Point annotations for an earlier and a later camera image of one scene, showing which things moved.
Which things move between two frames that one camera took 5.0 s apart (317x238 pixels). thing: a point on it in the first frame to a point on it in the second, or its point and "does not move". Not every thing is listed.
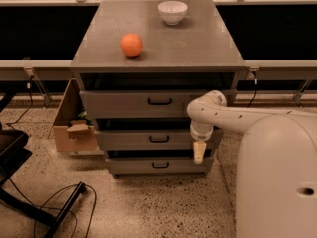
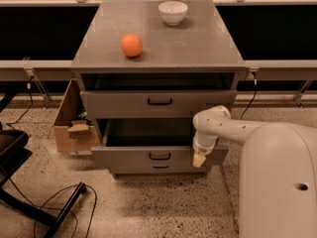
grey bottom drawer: [158, 165] does not move
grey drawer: [132, 140] to [195, 155]
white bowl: [172, 12] does not move
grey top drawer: [137, 104] does not move
